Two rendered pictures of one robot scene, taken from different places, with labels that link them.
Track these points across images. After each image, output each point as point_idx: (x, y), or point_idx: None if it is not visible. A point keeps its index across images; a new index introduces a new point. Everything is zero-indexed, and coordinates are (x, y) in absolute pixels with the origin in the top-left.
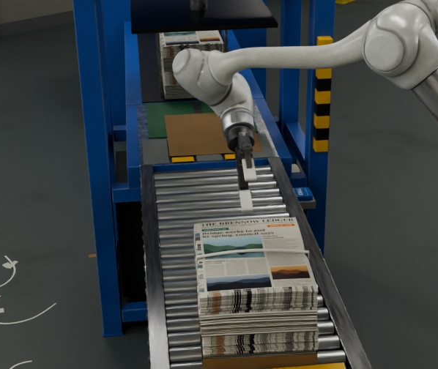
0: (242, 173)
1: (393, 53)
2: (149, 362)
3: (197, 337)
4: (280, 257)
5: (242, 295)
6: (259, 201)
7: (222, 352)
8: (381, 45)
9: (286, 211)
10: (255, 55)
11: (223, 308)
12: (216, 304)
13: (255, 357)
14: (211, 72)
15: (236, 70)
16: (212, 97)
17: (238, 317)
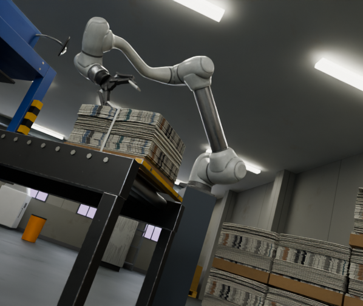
0: (108, 94)
1: (212, 67)
2: (90, 157)
3: None
4: None
5: (170, 127)
6: None
7: (153, 158)
8: (208, 61)
9: None
10: (130, 45)
11: (162, 129)
12: (162, 124)
13: (159, 172)
14: (112, 36)
15: (119, 45)
16: (100, 50)
17: (166, 138)
